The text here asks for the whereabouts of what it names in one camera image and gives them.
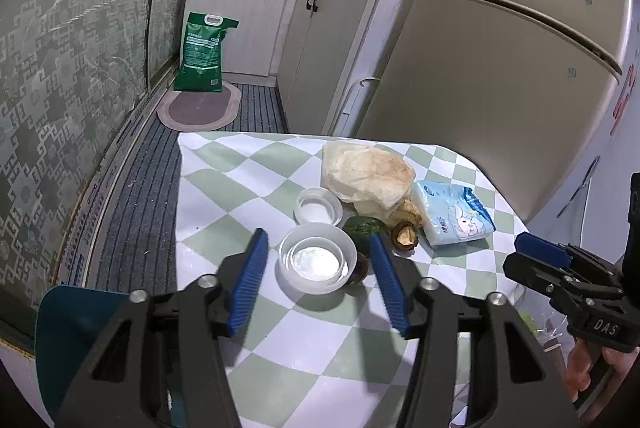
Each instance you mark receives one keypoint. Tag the person's right hand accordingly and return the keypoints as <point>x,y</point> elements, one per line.
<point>582,370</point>

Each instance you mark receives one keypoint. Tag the beige peel piece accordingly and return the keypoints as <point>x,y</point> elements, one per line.
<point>407,209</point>

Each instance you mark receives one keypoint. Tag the green fruit peel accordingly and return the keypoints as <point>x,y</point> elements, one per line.
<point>365,230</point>

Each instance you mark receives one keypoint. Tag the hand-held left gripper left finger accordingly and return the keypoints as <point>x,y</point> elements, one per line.
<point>247,278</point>

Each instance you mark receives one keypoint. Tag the teal plastic bin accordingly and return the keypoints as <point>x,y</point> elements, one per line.
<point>65,323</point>

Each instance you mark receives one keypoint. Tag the clear plastic bag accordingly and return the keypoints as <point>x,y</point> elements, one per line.
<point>547,333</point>

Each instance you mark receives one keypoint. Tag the blue white tissue packet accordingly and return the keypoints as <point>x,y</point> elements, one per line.
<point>452,213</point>

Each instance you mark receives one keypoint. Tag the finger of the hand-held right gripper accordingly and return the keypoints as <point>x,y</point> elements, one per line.
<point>532,275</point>
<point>542,249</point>

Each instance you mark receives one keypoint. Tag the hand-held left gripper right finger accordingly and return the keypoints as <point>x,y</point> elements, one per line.
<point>387,278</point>

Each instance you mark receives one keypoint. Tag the patterned glass sliding door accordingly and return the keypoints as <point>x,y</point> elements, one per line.
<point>65,82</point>

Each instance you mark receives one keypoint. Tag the red paper decoration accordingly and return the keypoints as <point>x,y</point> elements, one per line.
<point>625,100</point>

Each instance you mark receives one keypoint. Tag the grey striped runner rug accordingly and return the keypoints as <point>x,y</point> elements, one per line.
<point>145,188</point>

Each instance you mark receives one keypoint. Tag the oval grey floor mat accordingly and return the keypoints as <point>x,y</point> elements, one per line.
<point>197,110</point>

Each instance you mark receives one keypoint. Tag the green rice bag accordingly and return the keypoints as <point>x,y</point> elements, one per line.
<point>202,52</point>

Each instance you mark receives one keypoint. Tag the dark brown shell piece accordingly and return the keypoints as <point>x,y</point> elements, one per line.
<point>361,269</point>

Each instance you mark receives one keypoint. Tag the beige refrigerator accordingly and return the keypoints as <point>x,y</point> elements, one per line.
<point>475,72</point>

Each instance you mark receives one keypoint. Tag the green white checkered tablecloth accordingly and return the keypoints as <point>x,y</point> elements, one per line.
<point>225,188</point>

